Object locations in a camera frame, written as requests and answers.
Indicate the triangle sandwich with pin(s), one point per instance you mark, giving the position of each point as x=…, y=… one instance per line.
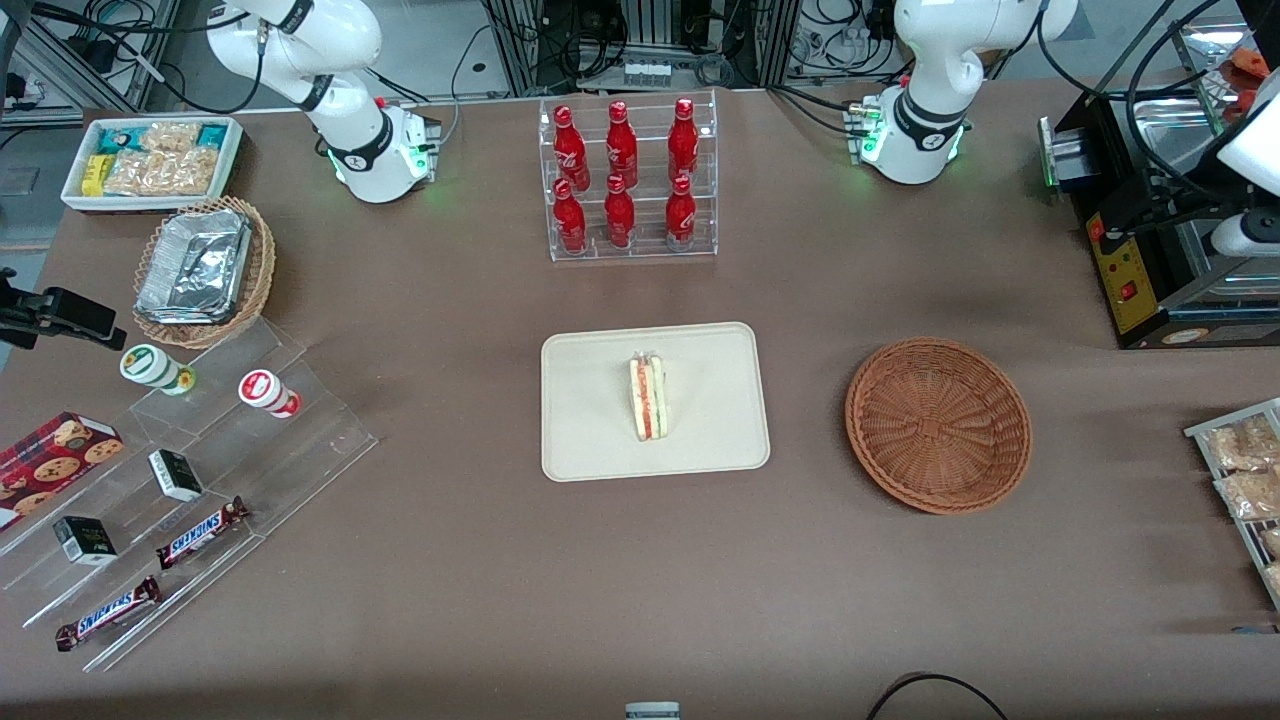
x=648, y=400

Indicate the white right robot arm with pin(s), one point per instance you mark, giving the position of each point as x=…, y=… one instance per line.
x=350, y=140

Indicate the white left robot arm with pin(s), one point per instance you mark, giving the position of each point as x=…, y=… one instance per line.
x=930, y=90

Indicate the brown round wicker basket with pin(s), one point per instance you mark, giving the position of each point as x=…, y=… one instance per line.
x=940, y=430

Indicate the beige plastic serving tray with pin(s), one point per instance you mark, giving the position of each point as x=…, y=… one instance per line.
x=720, y=400

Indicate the light tan wicker basket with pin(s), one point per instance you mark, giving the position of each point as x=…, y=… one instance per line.
x=262, y=270

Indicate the black food warmer cabinet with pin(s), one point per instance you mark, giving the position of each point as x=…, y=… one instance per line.
x=1140, y=300

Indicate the steel warmer pan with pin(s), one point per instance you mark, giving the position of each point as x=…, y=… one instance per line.
x=1205, y=120

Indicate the red sausage on skewer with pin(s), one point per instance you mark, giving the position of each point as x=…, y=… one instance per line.
x=1248, y=102
x=1255, y=60

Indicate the grey metal snack rack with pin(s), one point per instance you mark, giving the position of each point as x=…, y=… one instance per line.
x=1200, y=432

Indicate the clear bagged rice snack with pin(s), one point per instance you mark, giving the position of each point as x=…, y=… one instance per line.
x=1270, y=542
x=1274, y=580
x=1240, y=445
x=1250, y=495

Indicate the red cola bottle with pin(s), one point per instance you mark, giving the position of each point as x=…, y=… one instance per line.
x=570, y=150
x=570, y=220
x=683, y=140
x=680, y=215
x=621, y=145
x=619, y=215

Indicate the white power strip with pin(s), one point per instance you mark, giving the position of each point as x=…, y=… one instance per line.
x=647, y=72

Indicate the clear acrylic bottle rack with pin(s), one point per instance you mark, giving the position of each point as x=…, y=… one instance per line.
x=650, y=245

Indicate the small grey device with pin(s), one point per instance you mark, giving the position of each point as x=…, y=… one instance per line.
x=652, y=711

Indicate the clear acrylic tiered stand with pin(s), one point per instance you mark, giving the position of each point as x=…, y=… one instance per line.
x=300, y=440

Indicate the red lid snack cup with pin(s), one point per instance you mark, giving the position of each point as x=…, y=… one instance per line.
x=265, y=390

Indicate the teal snack packet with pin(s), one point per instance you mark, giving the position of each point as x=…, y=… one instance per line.
x=120, y=140
x=213, y=135

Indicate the clear bagged cracker snack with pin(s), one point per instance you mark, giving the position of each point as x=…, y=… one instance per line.
x=190, y=170
x=170, y=137
x=135, y=172

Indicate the stacked aluminium foil trays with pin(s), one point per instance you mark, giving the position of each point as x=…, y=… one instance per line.
x=195, y=265

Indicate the green lid snack cup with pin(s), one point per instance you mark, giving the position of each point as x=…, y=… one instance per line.
x=150, y=366

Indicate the Snickers chocolate bar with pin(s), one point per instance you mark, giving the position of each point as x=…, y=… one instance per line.
x=108, y=613
x=200, y=533

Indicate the small black carton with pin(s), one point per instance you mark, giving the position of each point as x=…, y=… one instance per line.
x=175, y=475
x=85, y=540

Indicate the yellow snack packet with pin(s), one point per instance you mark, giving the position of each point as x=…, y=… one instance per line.
x=95, y=175

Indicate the white plastic snack bin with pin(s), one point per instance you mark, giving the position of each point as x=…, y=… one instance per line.
x=75, y=195

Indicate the red cookie box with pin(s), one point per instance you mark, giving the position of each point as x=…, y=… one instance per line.
x=50, y=460

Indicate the aluminium frame structure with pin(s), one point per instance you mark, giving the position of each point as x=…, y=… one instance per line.
x=60, y=60

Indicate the black camera clamp mount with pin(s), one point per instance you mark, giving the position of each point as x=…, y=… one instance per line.
x=70, y=312

